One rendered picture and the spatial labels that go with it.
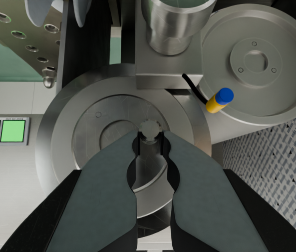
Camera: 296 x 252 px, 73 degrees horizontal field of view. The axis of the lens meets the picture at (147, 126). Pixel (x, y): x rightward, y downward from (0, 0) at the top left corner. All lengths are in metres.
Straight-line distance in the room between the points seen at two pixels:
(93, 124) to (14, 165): 0.44
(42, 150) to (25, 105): 3.21
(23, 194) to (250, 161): 0.48
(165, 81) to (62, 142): 0.09
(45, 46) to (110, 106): 0.34
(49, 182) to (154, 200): 0.09
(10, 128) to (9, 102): 2.95
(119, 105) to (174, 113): 0.05
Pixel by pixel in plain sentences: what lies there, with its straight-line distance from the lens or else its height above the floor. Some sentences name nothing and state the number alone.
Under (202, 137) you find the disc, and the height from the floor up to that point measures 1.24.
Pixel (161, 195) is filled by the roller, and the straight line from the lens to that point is 0.16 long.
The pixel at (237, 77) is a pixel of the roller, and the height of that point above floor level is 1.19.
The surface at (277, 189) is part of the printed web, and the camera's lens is 0.30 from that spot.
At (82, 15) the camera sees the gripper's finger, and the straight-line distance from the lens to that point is 0.22.
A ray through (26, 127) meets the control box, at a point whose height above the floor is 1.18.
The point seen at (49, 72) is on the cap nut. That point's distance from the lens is 0.58.
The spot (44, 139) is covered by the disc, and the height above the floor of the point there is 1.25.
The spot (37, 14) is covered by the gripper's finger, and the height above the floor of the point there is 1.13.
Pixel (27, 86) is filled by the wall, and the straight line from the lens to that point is 3.49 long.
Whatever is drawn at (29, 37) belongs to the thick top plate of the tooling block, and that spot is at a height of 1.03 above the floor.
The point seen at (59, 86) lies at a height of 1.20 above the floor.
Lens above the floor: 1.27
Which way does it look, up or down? 11 degrees down
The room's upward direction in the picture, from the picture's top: 180 degrees clockwise
